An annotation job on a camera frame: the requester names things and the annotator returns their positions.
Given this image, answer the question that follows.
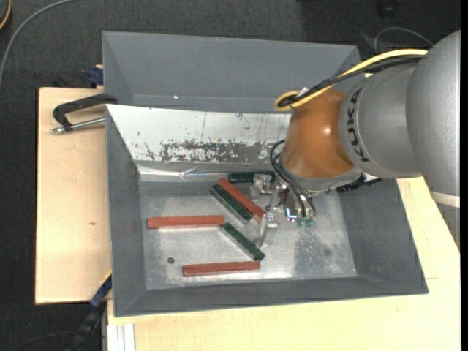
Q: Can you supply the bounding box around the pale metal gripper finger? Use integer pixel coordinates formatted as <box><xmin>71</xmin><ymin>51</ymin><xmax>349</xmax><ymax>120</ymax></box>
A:
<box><xmin>251</xmin><ymin>174</ymin><xmax>277</xmax><ymax>201</ymax></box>
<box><xmin>254</xmin><ymin>213</ymin><xmax>280</xmax><ymax>249</ymax></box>

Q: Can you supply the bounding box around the dark green flat block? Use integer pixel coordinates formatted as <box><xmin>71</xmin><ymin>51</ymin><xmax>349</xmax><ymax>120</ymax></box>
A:
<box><xmin>221</xmin><ymin>222</ymin><xmax>266</xmax><ymax>263</ymax></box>
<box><xmin>227</xmin><ymin>170</ymin><xmax>276</xmax><ymax>184</ymax></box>
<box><xmin>209</xmin><ymin>184</ymin><xmax>254</xmax><ymax>224</ymax></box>

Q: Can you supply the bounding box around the red-brown flat block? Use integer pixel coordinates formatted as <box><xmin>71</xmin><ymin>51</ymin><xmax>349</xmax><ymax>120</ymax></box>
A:
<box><xmin>182</xmin><ymin>260</ymin><xmax>261</xmax><ymax>278</ymax></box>
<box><xmin>217</xmin><ymin>177</ymin><xmax>267</xmax><ymax>220</ymax></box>
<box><xmin>146</xmin><ymin>214</ymin><xmax>226</xmax><ymax>230</ymax></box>

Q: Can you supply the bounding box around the grey metal bin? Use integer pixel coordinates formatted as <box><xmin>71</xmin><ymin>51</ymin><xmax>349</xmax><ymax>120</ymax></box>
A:
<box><xmin>101</xmin><ymin>30</ymin><xmax>430</xmax><ymax>318</ymax></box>

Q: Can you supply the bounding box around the pale wood flat board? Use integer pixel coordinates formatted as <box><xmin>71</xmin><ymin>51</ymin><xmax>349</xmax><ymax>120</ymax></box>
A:
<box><xmin>34</xmin><ymin>86</ymin><xmax>113</xmax><ymax>306</ymax></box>

